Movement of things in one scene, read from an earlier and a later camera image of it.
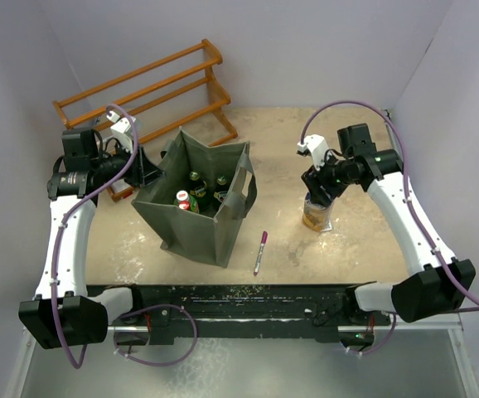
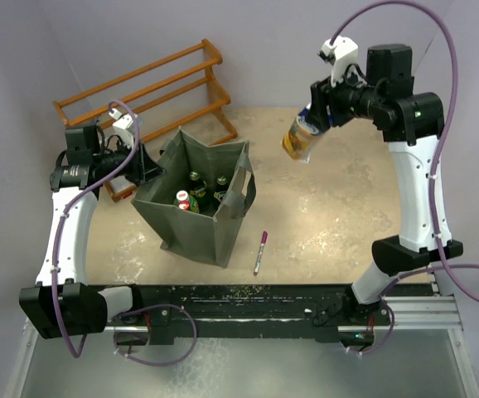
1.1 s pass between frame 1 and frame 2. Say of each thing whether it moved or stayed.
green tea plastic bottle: stayed
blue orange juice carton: moved
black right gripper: moved
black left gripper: stayed
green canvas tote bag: stayed
